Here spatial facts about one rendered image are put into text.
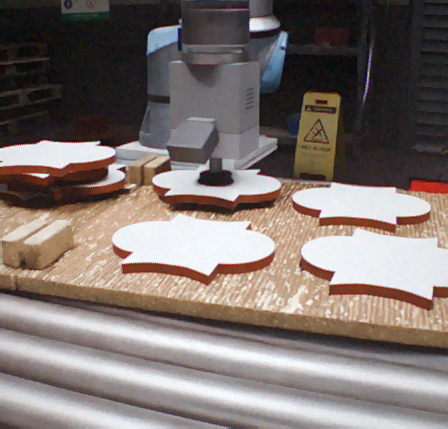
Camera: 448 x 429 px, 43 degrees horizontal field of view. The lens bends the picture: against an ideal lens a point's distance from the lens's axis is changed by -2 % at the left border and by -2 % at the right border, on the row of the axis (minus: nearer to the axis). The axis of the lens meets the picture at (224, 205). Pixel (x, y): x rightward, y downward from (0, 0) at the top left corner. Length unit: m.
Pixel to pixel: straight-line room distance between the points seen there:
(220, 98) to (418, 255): 0.26
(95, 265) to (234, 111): 0.23
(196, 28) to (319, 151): 3.59
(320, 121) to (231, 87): 3.58
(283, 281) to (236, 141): 0.20
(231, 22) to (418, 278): 0.32
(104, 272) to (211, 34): 0.27
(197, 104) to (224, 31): 0.08
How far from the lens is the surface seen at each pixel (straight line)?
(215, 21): 0.63
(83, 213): 0.66
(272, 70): 1.09
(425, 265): 0.52
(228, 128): 0.64
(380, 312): 0.45
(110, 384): 0.41
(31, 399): 0.40
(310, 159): 4.21
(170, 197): 0.65
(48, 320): 0.49
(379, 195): 0.70
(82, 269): 0.52
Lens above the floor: 1.15
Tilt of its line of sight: 18 degrees down
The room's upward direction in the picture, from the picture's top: straight up
